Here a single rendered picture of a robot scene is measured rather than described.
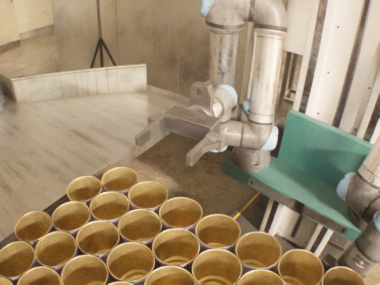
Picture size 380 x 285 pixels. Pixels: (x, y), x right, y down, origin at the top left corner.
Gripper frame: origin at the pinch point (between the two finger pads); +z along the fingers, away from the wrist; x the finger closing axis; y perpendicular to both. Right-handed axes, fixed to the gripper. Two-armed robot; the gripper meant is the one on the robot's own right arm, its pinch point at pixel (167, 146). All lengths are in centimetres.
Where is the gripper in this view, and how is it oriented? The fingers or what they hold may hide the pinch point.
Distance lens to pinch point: 64.6
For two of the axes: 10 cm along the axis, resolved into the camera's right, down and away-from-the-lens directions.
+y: 0.0, 8.3, 5.6
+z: -5.1, 4.8, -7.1
